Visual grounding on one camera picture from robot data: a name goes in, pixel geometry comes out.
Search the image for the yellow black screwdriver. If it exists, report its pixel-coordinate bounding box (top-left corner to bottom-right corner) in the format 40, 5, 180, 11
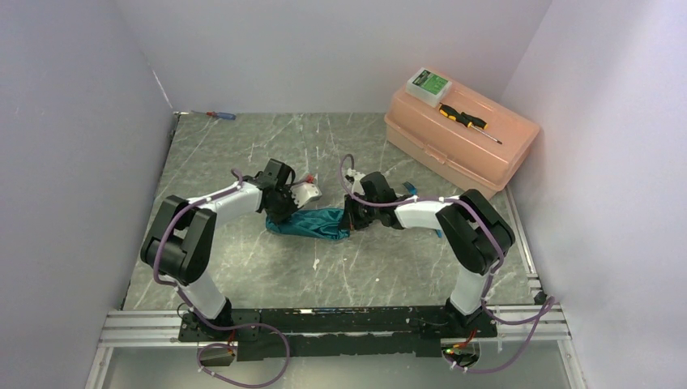
438, 103, 503, 145

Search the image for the teal cloth napkin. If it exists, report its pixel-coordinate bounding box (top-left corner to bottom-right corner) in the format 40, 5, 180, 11
265, 207, 350, 241

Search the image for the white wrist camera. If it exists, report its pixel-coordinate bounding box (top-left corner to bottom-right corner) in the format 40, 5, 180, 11
290, 174, 322, 209
344, 168, 365, 195

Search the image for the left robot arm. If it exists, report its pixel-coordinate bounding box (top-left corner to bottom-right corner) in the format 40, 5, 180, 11
140, 159, 299, 340

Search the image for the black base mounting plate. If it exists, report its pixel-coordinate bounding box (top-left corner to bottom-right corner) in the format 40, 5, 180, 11
178, 306, 497, 361

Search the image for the blue plastic utensil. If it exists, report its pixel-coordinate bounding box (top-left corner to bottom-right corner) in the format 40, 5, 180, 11
403, 182, 418, 197

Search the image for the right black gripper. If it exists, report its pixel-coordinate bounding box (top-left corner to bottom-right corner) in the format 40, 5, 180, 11
339, 191, 380, 231

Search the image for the blue red screwdriver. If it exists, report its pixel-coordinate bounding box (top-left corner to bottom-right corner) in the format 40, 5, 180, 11
193, 110, 237, 121

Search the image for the green white small box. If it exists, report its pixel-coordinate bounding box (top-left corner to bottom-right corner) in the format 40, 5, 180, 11
405, 67, 453, 108

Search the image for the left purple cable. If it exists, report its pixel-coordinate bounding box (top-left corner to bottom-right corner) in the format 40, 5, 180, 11
152, 168, 291, 387

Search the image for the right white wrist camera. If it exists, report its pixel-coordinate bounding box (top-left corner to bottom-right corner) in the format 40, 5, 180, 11
344, 168, 365, 195

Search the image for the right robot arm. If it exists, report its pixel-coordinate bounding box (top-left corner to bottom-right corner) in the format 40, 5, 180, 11
339, 169, 515, 336

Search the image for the aluminium frame rail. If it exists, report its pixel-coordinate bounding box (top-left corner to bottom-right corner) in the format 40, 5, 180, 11
97, 308, 572, 348

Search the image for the pink plastic toolbox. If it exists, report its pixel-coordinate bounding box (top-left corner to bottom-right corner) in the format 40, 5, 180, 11
385, 68, 540, 199

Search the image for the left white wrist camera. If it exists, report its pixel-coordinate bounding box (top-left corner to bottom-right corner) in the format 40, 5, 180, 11
290, 174, 322, 209

